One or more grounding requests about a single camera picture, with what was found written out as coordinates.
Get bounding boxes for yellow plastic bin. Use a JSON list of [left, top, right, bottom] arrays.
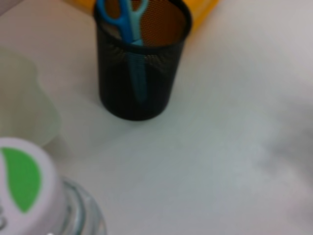
[[188, 0, 220, 27]]

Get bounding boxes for black mesh pen cup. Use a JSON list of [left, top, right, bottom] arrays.
[[94, 0, 193, 122]]

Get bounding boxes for clear green-label water bottle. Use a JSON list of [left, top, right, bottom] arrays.
[[0, 137, 107, 235]]

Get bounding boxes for translucent green fruit bowl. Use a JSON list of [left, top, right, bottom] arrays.
[[0, 47, 62, 147]]

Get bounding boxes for blue scissors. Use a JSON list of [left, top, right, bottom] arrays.
[[95, 0, 149, 103]]

